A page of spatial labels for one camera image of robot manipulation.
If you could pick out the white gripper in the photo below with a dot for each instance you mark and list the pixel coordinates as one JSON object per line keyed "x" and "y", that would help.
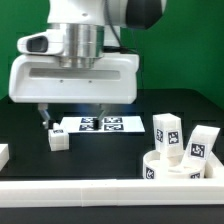
{"x": 40, "y": 79}

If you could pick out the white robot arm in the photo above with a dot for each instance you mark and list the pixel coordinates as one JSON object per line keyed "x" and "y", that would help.
{"x": 80, "y": 58}

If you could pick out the white marker sheet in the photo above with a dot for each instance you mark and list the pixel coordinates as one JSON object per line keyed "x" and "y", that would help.
{"x": 109, "y": 124}

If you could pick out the white U-shaped fence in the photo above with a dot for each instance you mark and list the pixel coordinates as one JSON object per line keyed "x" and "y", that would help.
{"x": 112, "y": 192}

